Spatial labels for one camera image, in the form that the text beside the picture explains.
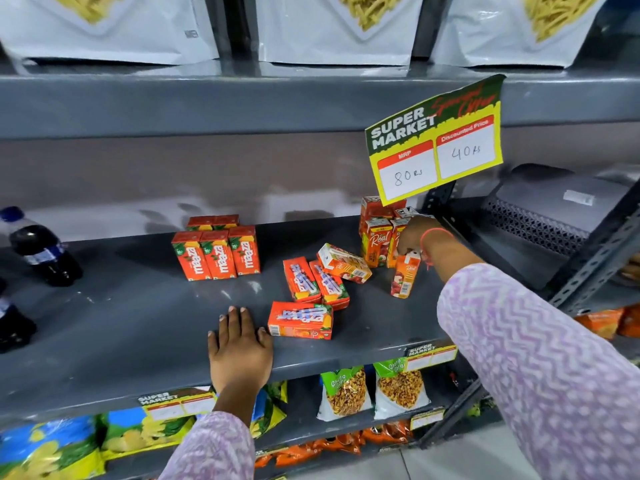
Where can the person's left hand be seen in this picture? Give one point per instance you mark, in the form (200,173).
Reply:
(240,357)

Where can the person's right hand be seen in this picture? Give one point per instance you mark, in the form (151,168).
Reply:
(420,232)

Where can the person's left little finger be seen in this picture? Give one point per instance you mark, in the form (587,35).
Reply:
(213,345)

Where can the person's right fingers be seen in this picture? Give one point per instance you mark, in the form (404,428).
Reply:
(404,242)

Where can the person's left thumb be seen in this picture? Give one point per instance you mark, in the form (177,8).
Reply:
(263,344)

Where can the person's left middle finger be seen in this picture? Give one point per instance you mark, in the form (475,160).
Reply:
(233,322)

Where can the mixed fruit juice carton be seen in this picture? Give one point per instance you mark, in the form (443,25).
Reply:
(376,244)
(406,211)
(345,264)
(405,280)
(395,239)
(376,207)

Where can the person's right forearm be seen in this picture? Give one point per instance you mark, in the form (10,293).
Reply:
(530,374)

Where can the person's left forearm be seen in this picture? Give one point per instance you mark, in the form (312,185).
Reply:
(220,439)

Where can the orange mango drink carton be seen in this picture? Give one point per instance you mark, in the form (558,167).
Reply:
(301,279)
(200,223)
(331,285)
(245,252)
(226,220)
(191,258)
(219,257)
(300,320)

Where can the blue yellow chips bag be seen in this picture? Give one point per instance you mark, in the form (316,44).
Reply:
(267,407)
(45,447)
(140,434)

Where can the shelf edge price label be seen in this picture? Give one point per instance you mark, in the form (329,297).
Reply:
(431,354)
(176,402)
(427,419)

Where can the grey metal shelf rack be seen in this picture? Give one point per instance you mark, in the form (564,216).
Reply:
(125,314)

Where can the green white snack mix bag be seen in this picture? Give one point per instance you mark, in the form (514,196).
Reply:
(345,394)
(401,389)

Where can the green yellow offer sign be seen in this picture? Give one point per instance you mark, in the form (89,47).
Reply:
(435,139)

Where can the row of orange snack packets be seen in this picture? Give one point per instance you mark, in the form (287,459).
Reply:
(330,444)

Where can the grey perforated metal appliance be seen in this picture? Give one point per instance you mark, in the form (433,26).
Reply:
(545,204)

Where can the dark cola bottle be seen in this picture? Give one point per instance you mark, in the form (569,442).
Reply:
(12,322)
(40,249)

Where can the orange snack packet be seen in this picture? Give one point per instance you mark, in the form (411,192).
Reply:
(632,320)
(600,322)

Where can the white snack stick bag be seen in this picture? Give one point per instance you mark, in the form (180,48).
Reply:
(500,39)
(125,29)
(320,39)

